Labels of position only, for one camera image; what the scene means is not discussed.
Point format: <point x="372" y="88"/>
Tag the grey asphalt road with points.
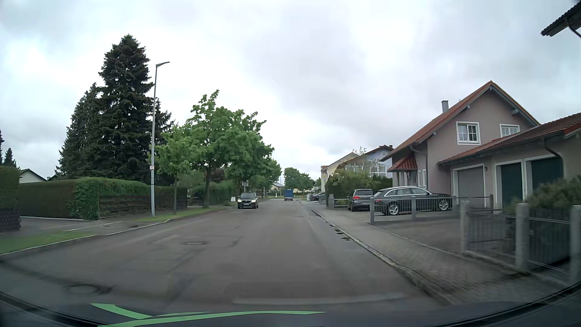
<point x="254" y="254"/>

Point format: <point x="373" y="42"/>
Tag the distant green trees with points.
<point x="297" y="179"/>

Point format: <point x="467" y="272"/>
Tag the house with bluish front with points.
<point x="370" y="163"/>

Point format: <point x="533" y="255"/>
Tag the garage building with red roof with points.
<point x="513" y="168"/>

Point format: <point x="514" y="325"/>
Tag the paved brick pavement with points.
<point x="422" y="259"/>

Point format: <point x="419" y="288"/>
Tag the grey side pavement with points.
<point x="68" y="225"/>

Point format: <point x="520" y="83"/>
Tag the green bushes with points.
<point x="352" y="182"/>

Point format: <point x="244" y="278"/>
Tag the white house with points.
<point x="30" y="176"/>

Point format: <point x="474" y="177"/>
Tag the dark roof eave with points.
<point x="563" y="20"/>

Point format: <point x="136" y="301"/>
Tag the road markings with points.
<point x="90" y="226"/>

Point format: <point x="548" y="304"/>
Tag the metal fence with concrete posts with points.
<point x="522" y="236"/>
<point x="413" y="208"/>

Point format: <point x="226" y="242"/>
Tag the trimmed green hedge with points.
<point x="54" y="197"/>

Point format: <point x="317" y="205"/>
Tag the dark hedge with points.
<point x="9" y="200"/>

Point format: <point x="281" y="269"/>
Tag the green bush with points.
<point x="551" y="193"/>

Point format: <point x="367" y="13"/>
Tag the grey estate car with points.
<point x="408" y="200"/>

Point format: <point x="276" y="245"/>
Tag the grey house with red roof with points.
<point x="458" y="145"/>

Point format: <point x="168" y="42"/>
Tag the dark parked car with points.
<point x="361" y="199"/>

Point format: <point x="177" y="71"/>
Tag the green leafy tree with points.
<point x="222" y="136"/>

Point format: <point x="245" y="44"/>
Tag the dark oncoming car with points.
<point x="248" y="200"/>

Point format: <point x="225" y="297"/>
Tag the grey lamp post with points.
<point x="153" y="150"/>

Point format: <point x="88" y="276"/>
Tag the car's own bonnet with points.
<point x="281" y="318"/>

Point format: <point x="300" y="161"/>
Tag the grass verge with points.
<point x="41" y="240"/>

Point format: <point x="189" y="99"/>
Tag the blue van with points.
<point x="288" y="195"/>

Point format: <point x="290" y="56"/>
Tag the small green tree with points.
<point x="174" y="154"/>

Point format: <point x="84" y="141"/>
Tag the tall dark conifer trees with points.
<point x="115" y="118"/>

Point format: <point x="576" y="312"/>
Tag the dark wooden fence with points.
<point x="122" y="205"/>

